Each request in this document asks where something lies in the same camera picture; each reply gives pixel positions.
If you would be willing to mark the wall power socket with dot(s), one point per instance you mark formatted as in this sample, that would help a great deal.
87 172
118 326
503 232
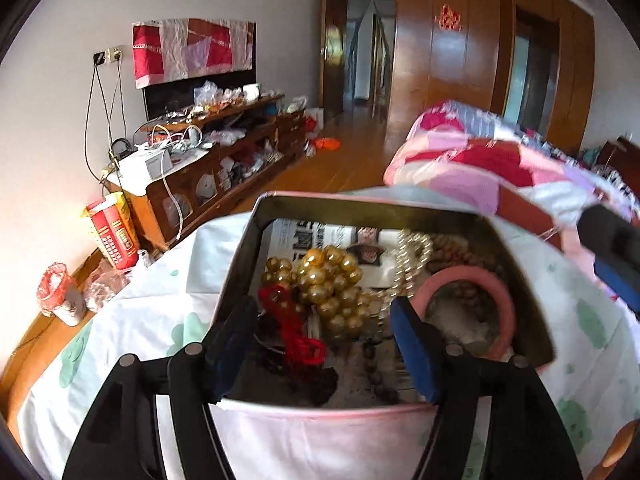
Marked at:
107 56

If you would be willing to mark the red double happiness sticker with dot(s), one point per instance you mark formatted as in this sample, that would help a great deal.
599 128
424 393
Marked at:
448 19

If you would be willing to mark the patchwork pink quilt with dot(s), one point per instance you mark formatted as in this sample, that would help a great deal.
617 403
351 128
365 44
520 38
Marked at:
478 159

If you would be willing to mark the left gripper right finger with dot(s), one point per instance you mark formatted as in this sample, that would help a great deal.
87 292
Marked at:
526 437

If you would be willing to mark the red patchwork tv cover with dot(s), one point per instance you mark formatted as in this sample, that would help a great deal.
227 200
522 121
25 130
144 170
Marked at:
183 48

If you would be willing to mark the bin with red bag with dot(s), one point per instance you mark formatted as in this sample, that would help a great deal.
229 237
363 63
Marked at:
57 294

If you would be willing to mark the red yellow carton box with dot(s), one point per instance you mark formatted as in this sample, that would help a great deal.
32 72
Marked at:
111 226

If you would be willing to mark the person's right hand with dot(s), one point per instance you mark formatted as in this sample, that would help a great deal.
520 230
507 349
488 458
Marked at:
624 446

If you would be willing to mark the wooden bed headboard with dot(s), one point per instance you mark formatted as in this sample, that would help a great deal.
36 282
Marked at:
623 156

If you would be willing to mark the black television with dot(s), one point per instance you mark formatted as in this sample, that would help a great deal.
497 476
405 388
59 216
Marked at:
163 98

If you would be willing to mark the wooden wardrobe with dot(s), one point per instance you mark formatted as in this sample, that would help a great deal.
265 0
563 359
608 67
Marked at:
474 65

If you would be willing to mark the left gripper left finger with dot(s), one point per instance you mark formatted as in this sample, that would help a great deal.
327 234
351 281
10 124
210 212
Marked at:
120 436

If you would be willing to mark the white box device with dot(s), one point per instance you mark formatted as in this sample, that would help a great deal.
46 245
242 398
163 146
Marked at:
142 168

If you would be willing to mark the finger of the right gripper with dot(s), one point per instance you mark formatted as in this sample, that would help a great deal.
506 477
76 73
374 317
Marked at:
615 245

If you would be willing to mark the pink jade bangle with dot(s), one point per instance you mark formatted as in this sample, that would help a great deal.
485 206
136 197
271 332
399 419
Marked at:
486 280

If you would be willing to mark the wooden tv cabinet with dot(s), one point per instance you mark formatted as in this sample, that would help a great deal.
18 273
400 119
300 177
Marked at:
217 160

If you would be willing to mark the pink biscuit tin box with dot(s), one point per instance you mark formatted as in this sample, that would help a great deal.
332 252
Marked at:
270 433

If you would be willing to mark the wooden door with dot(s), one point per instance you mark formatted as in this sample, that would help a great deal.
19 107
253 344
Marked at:
333 40

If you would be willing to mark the white mug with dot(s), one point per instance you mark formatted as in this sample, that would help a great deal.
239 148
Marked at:
252 92

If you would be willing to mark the white green cloud tablecloth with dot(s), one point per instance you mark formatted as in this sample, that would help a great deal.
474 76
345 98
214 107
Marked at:
593 380

